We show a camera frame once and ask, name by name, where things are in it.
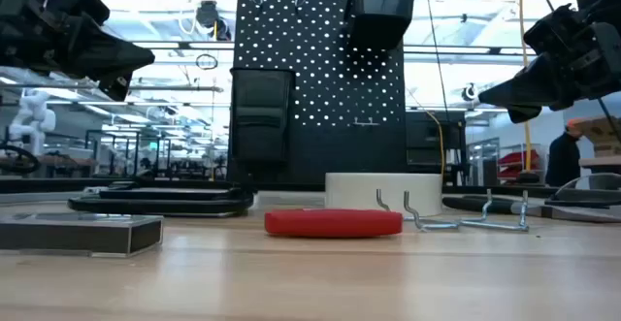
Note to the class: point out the black hanging ceiling device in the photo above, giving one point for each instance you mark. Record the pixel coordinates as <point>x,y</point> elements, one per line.
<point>211,18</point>

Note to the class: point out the black metal pegboard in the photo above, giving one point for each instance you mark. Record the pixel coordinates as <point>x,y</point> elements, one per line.
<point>320,156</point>

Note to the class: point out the cardboard box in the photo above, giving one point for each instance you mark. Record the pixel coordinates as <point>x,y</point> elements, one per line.
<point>601,134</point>

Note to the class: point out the black aluminium table frame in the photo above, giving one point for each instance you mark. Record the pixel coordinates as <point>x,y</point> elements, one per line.
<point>48,185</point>

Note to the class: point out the small silver pegboard bracket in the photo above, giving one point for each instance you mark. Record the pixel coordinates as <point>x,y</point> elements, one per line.
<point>365,123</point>

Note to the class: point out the white tape roll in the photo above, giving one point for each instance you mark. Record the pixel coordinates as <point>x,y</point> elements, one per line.
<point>359,192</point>

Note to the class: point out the person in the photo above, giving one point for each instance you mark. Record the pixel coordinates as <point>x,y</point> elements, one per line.
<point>563,158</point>

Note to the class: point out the silver peg hook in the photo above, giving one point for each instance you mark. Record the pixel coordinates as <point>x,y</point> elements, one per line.
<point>436,224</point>
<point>495,224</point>

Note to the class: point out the red storage bin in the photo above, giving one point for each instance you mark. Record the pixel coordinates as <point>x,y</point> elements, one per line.
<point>519,163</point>

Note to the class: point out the black round floor base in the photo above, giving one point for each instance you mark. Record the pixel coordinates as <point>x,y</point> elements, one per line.
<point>528,176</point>

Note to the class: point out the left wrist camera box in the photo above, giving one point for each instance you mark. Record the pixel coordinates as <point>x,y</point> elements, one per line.
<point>80,3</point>

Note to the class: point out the tall black pegboard bin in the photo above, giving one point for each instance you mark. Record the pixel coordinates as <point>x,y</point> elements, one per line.
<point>262,117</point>

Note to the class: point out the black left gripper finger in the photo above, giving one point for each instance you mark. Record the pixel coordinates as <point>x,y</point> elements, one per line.
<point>111,54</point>
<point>121,86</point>

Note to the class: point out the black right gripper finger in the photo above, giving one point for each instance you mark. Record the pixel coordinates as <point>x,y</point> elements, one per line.
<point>524,114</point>
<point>533,86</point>

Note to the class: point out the short black pegboard bin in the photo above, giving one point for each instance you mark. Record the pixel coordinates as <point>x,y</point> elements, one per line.
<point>378,15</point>

